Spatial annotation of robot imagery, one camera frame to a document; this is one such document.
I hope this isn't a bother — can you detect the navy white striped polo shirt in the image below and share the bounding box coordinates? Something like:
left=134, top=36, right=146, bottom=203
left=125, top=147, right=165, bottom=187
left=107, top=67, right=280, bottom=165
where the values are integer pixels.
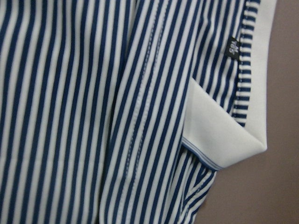
left=0, top=0, right=276, bottom=224

